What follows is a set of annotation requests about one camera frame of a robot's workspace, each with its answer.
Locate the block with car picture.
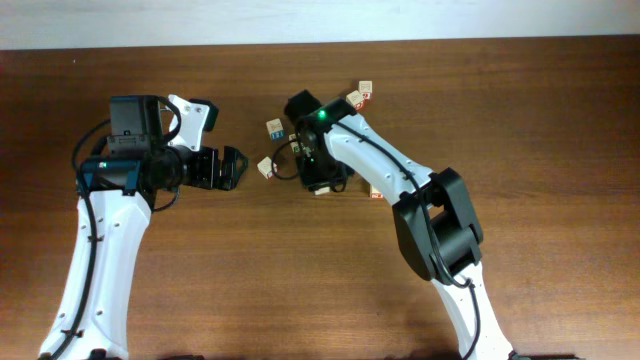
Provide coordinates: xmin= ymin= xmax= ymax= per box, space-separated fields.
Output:
xmin=314 ymin=187 xmax=331 ymax=196

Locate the block with green side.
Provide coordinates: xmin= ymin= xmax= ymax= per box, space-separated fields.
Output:
xmin=289 ymin=134 xmax=300 ymax=154

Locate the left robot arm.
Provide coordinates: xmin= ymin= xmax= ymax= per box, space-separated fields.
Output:
xmin=38 ymin=94 xmax=248 ymax=359

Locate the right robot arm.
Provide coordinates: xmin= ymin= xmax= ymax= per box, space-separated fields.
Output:
xmin=284 ymin=90 xmax=517 ymax=360

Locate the block with N red side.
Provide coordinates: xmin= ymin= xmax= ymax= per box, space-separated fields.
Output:
xmin=257 ymin=157 xmax=277 ymax=179

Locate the block with blue side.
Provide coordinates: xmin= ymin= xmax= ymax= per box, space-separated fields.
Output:
xmin=266 ymin=118 xmax=285 ymax=141

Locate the block red side far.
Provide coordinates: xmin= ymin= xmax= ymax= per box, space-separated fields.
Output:
xmin=345 ymin=90 xmax=365 ymax=111

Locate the farthest block red side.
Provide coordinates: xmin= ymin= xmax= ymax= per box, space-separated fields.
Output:
xmin=358 ymin=80 xmax=373 ymax=100

